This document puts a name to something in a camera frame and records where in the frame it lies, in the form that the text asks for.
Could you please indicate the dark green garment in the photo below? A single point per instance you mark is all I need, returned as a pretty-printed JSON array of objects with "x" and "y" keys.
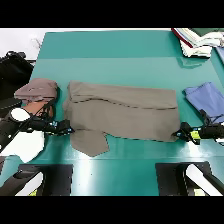
[{"x": 208, "y": 30}]

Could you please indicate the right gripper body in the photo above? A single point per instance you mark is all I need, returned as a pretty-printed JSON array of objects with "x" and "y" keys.
[{"x": 190, "y": 132}]

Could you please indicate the light blue garment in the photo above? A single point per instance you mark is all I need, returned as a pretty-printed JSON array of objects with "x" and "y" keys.
[{"x": 220, "y": 55}]

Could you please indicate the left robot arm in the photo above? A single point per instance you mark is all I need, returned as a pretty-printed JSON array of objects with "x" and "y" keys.
[{"x": 9, "y": 129}]

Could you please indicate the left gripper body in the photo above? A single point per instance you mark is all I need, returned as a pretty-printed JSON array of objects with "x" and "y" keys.
[{"x": 61, "y": 127}]

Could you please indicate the grey-brown shirt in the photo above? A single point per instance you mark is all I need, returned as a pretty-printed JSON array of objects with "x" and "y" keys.
[{"x": 126, "y": 110}]

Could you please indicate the rust orange garment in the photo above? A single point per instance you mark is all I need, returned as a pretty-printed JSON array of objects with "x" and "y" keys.
[{"x": 36, "y": 107}]

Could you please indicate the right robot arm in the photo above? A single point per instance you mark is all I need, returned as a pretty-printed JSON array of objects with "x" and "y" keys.
[{"x": 214, "y": 131}]

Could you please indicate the black garment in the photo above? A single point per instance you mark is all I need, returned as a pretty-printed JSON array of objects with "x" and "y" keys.
[{"x": 11, "y": 76}]

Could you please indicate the dark red garment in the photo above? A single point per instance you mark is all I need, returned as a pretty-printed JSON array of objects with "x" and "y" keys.
[{"x": 181, "y": 37}]

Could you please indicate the mauve garment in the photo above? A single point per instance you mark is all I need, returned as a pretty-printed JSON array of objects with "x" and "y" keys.
[{"x": 37, "y": 90}]

